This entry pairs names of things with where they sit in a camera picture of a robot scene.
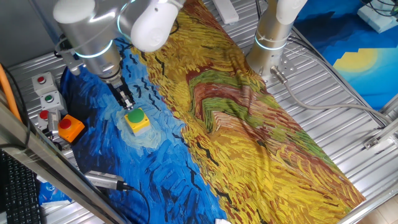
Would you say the black keyboard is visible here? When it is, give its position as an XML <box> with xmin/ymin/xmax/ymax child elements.
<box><xmin>0</xmin><ymin>149</ymin><xmax>43</xmax><ymax>224</ymax></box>

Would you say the white power strip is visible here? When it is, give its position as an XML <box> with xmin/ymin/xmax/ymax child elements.
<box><xmin>212</xmin><ymin>0</ymin><xmax>239</xmax><ymax>25</ymax></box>

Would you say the aluminium rail with bracket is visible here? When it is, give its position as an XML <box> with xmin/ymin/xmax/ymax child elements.
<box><xmin>363</xmin><ymin>93</ymin><xmax>398</xmax><ymax>150</ymax></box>

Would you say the grey box red button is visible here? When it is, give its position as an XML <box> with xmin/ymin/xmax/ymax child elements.
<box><xmin>31</xmin><ymin>72</ymin><xmax>58</xmax><ymax>96</ymax></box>
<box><xmin>37</xmin><ymin>108</ymin><xmax>62</xmax><ymax>131</ymax></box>

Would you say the blue sun print cloth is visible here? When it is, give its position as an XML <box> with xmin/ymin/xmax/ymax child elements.
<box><xmin>294</xmin><ymin>0</ymin><xmax>398</xmax><ymax>111</ymax></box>

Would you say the grey box green button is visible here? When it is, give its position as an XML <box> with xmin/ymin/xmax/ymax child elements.
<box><xmin>39</xmin><ymin>90</ymin><xmax>68</xmax><ymax>115</ymax></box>

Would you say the blue tissue pack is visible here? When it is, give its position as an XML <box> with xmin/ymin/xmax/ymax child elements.
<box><xmin>37</xmin><ymin>181</ymin><xmax>73</xmax><ymax>206</ymax></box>

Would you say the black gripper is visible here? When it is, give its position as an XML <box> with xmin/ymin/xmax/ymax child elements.
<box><xmin>108</xmin><ymin>79</ymin><xmax>137</xmax><ymax>111</ymax></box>

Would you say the black camera cable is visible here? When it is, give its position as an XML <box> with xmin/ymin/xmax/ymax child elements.
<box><xmin>126</xmin><ymin>185</ymin><xmax>152</xmax><ymax>224</ymax></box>

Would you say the silver sensor on black mount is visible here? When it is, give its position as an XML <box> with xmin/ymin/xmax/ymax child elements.
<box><xmin>43</xmin><ymin>110</ymin><xmax>65</xmax><ymax>147</ymax></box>

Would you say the light blue gift box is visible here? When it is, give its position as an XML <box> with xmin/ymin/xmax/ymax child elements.
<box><xmin>356</xmin><ymin>3</ymin><xmax>398</xmax><ymax>34</ymax></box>

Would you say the yellow box green push button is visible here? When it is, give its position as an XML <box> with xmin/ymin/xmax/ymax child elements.
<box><xmin>124</xmin><ymin>107</ymin><xmax>151</xmax><ymax>137</ymax></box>

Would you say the black coiled cable bundle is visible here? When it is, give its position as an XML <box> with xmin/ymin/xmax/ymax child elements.
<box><xmin>54</xmin><ymin>34</ymin><xmax>74</xmax><ymax>58</ymax></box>

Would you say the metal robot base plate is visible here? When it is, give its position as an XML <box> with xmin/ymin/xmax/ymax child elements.
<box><xmin>264</xmin><ymin>55</ymin><xmax>298</xmax><ymax>84</ymax></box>

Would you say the grey diagonal frame post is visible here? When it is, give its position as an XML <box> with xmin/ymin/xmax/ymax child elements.
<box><xmin>28</xmin><ymin>0</ymin><xmax>63</xmax><ymax>47</ymax></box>

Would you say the orange box red button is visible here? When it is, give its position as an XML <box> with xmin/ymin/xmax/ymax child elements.
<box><xmin>57</xmin><ymin>114</ymin><xmax>86</xmax><ymax>144</ymax></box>

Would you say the silver ribbed camera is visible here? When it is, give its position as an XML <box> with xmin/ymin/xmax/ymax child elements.
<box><xmin>84</xmin><ymin>170</ymin><xmax>133</xmax><ymax>192</ymax></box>

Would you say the Van Gogh print cloth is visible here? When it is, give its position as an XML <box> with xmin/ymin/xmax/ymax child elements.
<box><xmin>59</xmin><ymin>0</ymin><xmax>367</xmax><ymax>224</ymax></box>

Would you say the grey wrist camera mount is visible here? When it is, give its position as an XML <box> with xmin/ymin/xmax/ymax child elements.
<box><xmin>60</xmin><ymin>49</ymin><xmax>85</xmax><ymax>77</ymax></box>

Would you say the aluminium frame bar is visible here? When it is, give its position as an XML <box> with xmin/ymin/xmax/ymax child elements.
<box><xmin>0</xmin><ymin>90</ymin><xmax>131</xmax><ymax>224</ymax></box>

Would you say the grey cable with metal connector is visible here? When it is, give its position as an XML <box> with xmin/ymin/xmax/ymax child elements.
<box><xmin>269</xmin><ymin>65</ymin><xmax>393</xmax><ymax>124</ymax></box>

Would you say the orange hose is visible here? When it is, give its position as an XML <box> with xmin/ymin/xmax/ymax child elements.
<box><xmin>0</xmin><ymin>63</ymin><xmax>22</xmax><ymax>123</ymax></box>

